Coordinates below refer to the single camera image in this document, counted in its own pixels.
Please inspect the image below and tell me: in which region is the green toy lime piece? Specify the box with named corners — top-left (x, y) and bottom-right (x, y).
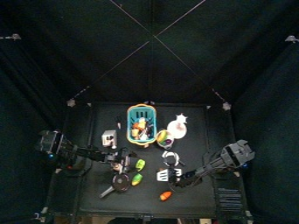
top-left (135, 158), bottom-right (147, 172)
top-left (131, 173), bottom-right (145, 186)

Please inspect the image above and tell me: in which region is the black toy frying pan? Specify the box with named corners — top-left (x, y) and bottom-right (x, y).
top-left (99, 173), bottom-right (133, 199)

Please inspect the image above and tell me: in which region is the orange toy carrot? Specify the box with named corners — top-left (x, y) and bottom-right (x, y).
top-left (159, 191), bottom-right (174, 202)

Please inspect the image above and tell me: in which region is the teal basket with orange rim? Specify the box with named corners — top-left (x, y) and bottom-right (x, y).
top-left (126, 103), bottom-right (159, 146)

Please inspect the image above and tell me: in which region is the silver toy toaster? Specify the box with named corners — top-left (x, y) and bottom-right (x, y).
top-left (101, 129), bottom-right (118, 150)

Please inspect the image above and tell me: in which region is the white and black toy utensil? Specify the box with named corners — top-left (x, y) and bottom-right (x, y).
top-left (139, 129), bottom-right (153, 142)

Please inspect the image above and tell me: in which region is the white toy bowl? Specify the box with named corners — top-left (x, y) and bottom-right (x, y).
top-left (154, 129), bottom-right (175, 148)

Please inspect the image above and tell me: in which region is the yellow-green toy fruit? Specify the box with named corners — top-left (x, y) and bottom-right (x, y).
top-left (157, 130), bottom-right (170, 143)

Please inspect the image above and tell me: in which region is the white text label sticker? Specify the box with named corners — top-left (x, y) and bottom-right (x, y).
top-left (216, 187), bottom-right (245, 213)

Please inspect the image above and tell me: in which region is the white round plate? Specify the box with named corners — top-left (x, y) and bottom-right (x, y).
top-left (166, 120), bottom-right (189, 140)

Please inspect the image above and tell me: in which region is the white star-shaped toy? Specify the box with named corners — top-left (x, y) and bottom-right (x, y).
top-left (175, 113), bottom-right (190, 123)

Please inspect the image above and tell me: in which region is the black and white ring toy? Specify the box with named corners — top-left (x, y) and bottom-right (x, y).
top-left (162, 150), bottom-right (186, 168)

